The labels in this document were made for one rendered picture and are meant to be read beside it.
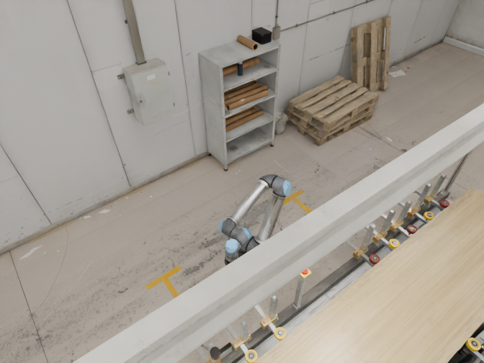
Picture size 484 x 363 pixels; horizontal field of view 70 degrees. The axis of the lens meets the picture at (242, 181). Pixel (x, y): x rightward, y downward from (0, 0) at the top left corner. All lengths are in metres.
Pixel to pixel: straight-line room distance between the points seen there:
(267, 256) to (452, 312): 2.18
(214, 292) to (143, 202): 3.71
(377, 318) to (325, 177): 2.51
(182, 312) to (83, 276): 3.27
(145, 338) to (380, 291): 2.21
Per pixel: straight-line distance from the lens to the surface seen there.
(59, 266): 4.36
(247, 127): 4.74
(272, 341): 2.87
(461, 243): 3.45
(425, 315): 2.93
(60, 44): 3.66
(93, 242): 4.40
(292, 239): 1.05
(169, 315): 0.95
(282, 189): 2.75
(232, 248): 2.42
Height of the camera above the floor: 3.31
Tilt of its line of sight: 45 degrees down
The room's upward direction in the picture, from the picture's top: straight up
